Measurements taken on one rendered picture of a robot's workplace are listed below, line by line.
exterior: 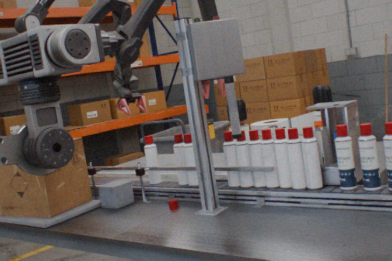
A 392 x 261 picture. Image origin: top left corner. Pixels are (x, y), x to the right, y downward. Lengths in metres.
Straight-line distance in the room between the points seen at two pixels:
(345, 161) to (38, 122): 1.02
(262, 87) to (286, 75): 0.32
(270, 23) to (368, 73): 1.57
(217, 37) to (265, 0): 5.47
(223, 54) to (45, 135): 0.65
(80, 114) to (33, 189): 3.85
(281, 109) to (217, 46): 3.77
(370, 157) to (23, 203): 1.31
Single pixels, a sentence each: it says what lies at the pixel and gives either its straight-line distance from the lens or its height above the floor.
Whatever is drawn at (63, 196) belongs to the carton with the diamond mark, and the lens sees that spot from 2.02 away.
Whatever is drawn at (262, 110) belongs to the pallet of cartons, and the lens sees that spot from 5.49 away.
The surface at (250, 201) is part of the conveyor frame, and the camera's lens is 1.75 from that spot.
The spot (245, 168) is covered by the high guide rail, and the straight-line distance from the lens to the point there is 1.73.
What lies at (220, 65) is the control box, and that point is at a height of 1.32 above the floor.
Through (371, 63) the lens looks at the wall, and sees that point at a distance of 6.43.
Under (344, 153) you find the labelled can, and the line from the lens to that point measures 1.58.
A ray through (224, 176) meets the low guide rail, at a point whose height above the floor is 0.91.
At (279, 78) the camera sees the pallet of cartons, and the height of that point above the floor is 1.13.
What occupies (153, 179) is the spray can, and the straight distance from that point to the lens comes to 2.05.
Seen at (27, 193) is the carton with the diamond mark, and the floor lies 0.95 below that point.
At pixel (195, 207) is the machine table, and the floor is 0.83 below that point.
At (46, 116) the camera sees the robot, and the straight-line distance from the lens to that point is 1.76.
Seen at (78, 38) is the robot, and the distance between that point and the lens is 1.53.
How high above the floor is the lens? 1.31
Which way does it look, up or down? 5 degrees down
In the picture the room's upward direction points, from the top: 9 degrees counter-clockwise
